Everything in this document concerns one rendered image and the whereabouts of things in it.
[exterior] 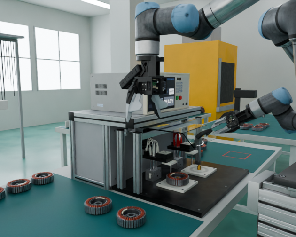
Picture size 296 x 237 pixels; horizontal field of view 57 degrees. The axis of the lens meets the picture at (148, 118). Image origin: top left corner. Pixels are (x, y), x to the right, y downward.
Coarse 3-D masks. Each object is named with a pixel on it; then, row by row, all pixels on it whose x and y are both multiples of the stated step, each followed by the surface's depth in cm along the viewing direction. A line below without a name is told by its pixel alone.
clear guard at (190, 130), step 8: (144, 128) 125; (152, 128) 123; (160, 128) 123; (168, 128) 123; (176, 128) 123; (184, 128) 123; (192, 128) 123; (200, 128) 126; (208, 128) 131; (184, 136) 113; (192, 136) 116; (208, 136) 126; (192, 144) 112; (200, 144) 116
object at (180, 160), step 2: (176, 158) 160; (178, 158) 160; (180, 158) 161; (182, 158) 163; (176, 160) 158; (178, 160) 159; (180, 160) 161; (182, 160) 163; (178, 162) 159; (180, 162) 161; (182, 162) 163; (174, 164) 159; (176, 164) 158; (178, 164) 159; (180, 164) 161; (182, 164) 163; (172, 166) 160; (174, 166) 159; (176, 166) 158; (178, 166) 159; (180, 166) 162; (176, 168) 159
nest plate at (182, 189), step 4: (164, 180) 138; (192, 180) 138; (156, 184) 133; (160, 184) 132; (164, 184) 132; (168, 184) 132; (188, 184) 132; (192, 184) 132; (168, 188) 129; (172, 188) 128; (176, 188) 127; (180, 188) 127; (184, 188) 127; (188, 188) 128; (184, 192) 125
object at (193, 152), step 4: (180, 144) 156; (184, 144) 154; (188, 144) 154; (168, 148) 161; (172, 148) 159; (176, 148) 157; (180, 148) 156; (184, 148) 155; (188, 148) 153; (192, 148) 155; (176, 152) 161; (188, 152) 153; (192, 152) 152; (196, 152) 155; (176, 156) 161
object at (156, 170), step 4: (148, 168) 143; (152, 168) 142; (156, 168) 143; (160, 168) 144; (148, 172) 140; (152, 172) 139; (156, 172) 141; (160, 172) 144; (148, 176) 140; (152, 176) 139; (156, 176) 141; (160, 176) 144; (148, 180) 141; (152, 180) 139
